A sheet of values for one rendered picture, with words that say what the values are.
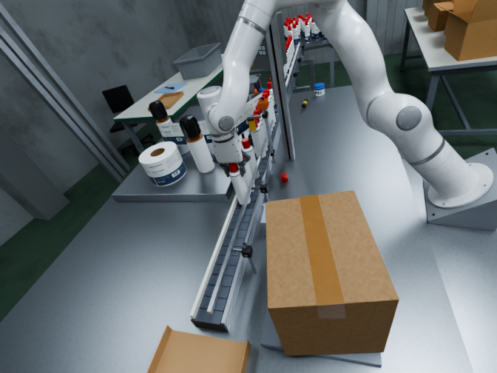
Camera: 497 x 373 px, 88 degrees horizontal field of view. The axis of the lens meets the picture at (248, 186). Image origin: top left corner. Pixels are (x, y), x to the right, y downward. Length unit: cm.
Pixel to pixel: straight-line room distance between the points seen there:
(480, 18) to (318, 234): 214
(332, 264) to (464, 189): 60
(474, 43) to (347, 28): 180
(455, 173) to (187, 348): 97
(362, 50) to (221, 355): 92
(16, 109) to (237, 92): 333
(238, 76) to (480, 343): 91
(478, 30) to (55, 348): 285
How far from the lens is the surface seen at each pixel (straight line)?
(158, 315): 100
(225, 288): 89
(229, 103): 76
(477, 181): 110
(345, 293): 56
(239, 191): 102
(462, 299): 95
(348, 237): 63
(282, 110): 124
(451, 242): 106
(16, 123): 388
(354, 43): 85
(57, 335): 121
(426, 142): 95
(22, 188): 357
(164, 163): 134
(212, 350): 88
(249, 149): 112
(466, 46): 258
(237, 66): 82
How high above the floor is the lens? 162
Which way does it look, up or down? 39 degrees down
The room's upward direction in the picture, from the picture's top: 17 degrees counter-clockwise
